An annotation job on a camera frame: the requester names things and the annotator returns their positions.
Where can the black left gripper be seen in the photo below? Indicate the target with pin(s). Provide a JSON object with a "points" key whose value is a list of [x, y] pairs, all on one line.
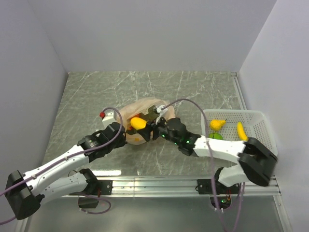
{"points": [[122, 142]]}

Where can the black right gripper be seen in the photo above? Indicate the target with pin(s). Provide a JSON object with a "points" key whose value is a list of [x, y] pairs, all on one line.
{"points": [[145, 132]]}

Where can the yellow mango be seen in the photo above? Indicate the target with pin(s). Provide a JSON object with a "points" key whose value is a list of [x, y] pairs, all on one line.
{"points": [[138, 123]]}

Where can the orange translucent plastic bag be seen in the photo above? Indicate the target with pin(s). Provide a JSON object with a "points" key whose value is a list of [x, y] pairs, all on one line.
{"points": [[138, 109]]}

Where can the bright green apple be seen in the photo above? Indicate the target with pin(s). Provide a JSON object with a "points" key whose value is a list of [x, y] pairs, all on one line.
{"points": [[215, 136]]}

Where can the yellow pear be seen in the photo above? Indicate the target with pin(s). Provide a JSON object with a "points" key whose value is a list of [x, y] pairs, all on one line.
{"points": [[217, 124]]}

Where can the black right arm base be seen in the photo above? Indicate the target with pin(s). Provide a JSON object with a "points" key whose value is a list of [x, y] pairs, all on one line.
{"points": [[223, 193]]}

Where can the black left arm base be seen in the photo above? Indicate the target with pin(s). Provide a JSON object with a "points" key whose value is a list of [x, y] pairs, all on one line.
{"points": [[92, 196]]}

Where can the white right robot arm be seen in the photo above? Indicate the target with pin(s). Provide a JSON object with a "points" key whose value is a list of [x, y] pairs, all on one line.
{"points": [[252, 160]]}

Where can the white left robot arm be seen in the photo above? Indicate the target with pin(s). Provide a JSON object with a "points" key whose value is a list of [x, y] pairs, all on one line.
{"points": [[26, 192]]}

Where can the green round fruit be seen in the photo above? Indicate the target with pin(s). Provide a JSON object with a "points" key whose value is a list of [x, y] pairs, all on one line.
{"points": [[152, 113]]}

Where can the yellow banana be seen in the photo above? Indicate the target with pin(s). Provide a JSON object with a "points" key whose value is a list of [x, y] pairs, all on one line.
{"points": [[241, 132]]}

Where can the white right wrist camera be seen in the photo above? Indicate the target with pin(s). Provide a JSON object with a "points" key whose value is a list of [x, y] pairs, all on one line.
{"points": [[160, 111]]}

